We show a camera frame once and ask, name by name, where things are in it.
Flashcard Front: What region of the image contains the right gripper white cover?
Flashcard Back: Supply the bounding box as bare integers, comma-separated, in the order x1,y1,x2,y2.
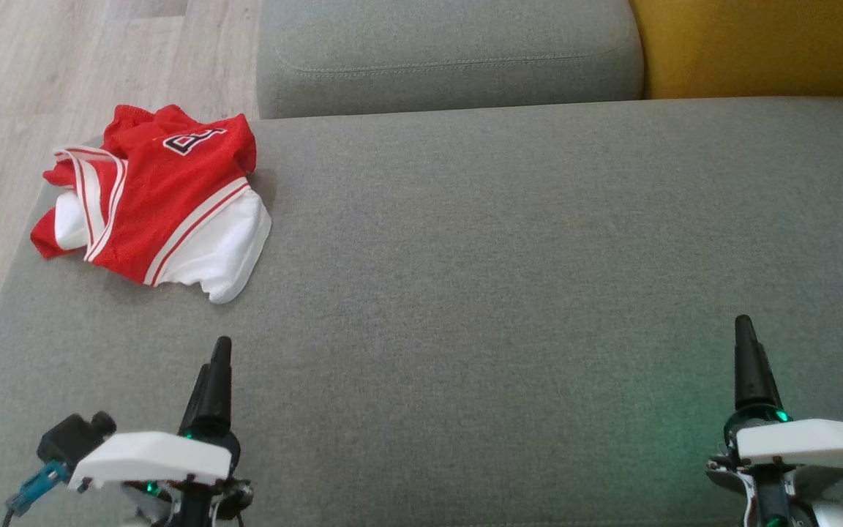
708,315,843,527

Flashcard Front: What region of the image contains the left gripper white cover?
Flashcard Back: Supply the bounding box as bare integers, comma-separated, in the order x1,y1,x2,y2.
69,337,254,527

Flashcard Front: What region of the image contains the red Bulls 23 jersey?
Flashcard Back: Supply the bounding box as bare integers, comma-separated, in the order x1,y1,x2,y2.
31,110,273,304

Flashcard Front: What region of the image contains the grey fabric sofa seat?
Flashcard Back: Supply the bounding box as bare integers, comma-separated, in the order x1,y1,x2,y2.
0,97,843,527

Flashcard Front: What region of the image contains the yellow sofa cushion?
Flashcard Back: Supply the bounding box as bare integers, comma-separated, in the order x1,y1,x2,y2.
628,0,843,100

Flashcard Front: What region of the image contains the grey sofa back cushion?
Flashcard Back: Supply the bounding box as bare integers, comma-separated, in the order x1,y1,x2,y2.
256,0,645,120

